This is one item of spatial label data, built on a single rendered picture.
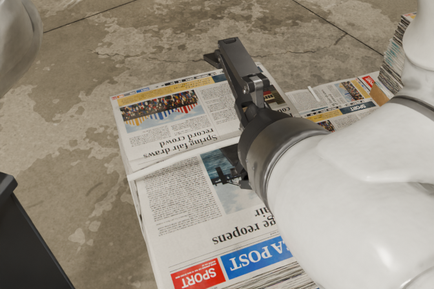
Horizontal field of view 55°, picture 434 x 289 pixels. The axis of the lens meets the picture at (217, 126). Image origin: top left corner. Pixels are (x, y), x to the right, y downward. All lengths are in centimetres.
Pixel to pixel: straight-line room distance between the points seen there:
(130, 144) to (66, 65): 199
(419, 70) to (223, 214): 33
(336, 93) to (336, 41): 132
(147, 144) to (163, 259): 19
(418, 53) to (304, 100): 110
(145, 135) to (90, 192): 130
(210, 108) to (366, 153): 43
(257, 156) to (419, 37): 16
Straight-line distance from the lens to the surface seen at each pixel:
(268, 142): 37
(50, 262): 96
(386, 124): 30
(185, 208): 56
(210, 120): 66
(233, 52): 48
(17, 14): 65
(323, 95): 143
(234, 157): 57
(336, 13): 301
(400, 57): 99
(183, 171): 60
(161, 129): 65
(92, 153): 207
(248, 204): 57
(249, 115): 45
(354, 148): 29
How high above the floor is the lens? 154
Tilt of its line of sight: 47 degrees down
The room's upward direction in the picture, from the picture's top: straight up
